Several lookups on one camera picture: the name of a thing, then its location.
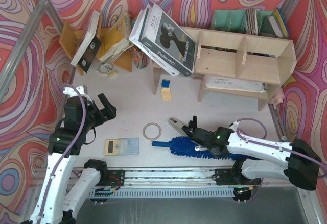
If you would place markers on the blue eraser block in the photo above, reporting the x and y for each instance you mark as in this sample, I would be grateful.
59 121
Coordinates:
165 83

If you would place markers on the Twins story book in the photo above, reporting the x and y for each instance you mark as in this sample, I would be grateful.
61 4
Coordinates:
164 37

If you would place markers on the blue covered notebook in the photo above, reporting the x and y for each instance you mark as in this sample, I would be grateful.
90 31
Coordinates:
278 24

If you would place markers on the pencil cup with pencils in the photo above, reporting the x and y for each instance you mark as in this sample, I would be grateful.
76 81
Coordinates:
139 58

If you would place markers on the black white paperback book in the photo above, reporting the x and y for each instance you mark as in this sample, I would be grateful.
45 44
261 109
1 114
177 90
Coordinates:
88 44

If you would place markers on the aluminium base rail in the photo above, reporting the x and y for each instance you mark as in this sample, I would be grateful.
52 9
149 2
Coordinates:
175 177

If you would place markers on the beige masking tape roll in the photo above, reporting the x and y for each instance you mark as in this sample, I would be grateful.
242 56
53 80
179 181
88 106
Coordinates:
152 131

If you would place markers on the blue fluffy duster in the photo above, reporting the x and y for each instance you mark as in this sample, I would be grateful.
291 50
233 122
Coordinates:
184 146

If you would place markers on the black clip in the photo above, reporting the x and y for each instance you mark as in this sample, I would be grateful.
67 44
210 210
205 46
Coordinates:
193 124

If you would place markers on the light wooden bookshelf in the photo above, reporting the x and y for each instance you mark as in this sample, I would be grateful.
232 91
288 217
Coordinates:
245 57

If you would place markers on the beige black stapler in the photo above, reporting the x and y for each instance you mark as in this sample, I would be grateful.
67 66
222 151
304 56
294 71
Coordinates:
180 127

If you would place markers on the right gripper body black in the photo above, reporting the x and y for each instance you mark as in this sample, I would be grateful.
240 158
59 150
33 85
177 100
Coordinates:
193 131

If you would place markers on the orange wooden book stand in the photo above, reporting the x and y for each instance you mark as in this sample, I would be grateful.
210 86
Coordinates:
69 38

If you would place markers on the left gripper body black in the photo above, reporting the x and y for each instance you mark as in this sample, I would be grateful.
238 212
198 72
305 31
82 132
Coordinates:
102 112

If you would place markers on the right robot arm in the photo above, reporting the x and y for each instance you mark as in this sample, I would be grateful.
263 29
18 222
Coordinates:
294 161

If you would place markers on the yellow worn book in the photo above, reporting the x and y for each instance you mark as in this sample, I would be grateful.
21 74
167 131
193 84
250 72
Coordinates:
116 40

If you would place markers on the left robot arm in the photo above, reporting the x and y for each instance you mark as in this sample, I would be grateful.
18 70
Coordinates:
55 203

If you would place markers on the beige calculator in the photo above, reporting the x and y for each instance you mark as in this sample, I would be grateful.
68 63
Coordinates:
121 146

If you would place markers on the spiral notebook white cover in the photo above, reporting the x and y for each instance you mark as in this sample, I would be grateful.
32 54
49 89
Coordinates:
217 82

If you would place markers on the pink pig figure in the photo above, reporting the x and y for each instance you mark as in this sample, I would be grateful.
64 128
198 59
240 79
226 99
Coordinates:
277 98

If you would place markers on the green desk organizer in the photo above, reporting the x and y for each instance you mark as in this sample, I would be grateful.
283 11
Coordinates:
235 21

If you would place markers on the white Chokladfabriken book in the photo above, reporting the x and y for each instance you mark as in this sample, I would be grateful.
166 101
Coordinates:
134 38

